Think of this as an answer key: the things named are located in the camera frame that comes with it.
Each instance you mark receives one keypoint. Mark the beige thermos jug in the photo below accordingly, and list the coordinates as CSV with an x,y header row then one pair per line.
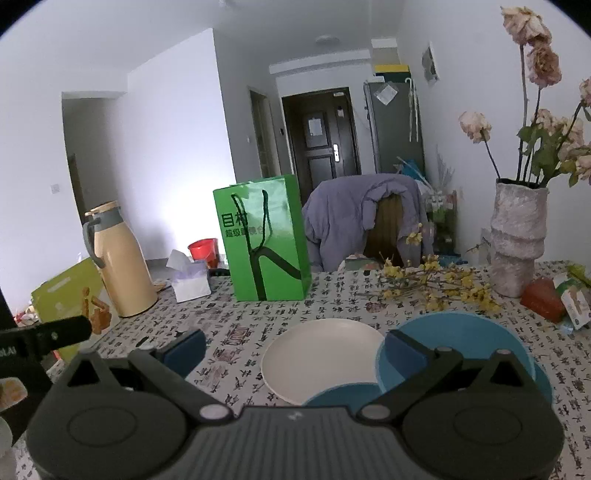
x,y
124,267

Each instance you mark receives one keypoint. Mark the blue plastic bag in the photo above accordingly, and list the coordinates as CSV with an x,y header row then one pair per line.
x,y
413,173

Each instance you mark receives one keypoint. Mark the yellow flower branches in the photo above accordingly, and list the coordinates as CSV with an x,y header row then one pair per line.
x,y
392,267

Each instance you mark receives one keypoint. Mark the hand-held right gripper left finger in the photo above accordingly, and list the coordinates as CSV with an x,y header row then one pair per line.
x,y
189,353

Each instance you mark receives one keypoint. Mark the dark entrance door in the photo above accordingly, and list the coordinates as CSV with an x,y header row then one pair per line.
x,y
323,166

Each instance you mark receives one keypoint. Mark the wooden side door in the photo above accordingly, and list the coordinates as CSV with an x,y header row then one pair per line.
x,y
263,138

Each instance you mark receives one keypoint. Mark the yellow-green snack box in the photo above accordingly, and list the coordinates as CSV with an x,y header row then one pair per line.
x,y
69,295

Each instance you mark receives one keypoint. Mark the wooden chair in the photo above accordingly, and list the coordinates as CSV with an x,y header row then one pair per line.
x,y
385,230

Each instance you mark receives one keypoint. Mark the paper note on refrigerator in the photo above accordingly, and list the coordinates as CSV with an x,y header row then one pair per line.
x,y
385,94

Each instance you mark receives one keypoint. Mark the blue plastic bowl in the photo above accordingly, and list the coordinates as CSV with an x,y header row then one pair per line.
x,y
544,383
341,396
461,332

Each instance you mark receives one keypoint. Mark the pale dried stems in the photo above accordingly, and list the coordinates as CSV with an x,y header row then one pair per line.
x,y
445,170

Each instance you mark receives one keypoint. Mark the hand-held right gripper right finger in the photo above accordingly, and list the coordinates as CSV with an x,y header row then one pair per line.
x,y
401,355

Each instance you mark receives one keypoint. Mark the red bucket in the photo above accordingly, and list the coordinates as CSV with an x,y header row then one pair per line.
x,y
203,251

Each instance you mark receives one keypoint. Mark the small red box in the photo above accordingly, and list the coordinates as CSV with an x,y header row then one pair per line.
x,y
542,300

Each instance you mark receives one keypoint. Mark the paper sheet on door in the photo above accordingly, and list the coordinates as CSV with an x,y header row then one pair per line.
x,y
315,127

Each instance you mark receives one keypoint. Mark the white tissue box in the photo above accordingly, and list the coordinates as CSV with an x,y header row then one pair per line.
x,y
191,288

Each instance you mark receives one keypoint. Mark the bunch of dried roses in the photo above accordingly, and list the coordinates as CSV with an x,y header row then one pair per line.
x,y
526,23

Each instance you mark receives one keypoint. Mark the green and white packet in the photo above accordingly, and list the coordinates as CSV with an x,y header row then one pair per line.
x,y
577,300

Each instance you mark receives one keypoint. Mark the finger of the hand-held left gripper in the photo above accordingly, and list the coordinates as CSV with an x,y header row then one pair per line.
x,y
64,332

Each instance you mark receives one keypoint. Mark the grey-pink ribbed vase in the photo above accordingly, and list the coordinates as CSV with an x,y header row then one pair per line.
x,y
517,240

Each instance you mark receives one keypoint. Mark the yellow and black box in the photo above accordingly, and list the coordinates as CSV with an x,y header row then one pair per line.
x,y
392,69

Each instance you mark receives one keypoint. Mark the white umbrella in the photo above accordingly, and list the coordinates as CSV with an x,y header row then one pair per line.
x,y
412,110

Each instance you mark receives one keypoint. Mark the green paper bag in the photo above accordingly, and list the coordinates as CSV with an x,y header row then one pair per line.
x,y
277,221

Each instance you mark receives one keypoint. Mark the cream round plate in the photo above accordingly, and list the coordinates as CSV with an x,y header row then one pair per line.
x,y
323,355

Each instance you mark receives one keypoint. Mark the grey refrigerator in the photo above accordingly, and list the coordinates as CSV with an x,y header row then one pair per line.
x,y
392,138

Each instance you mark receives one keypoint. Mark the purple jacket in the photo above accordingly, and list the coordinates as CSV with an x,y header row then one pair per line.
x,y
341,207

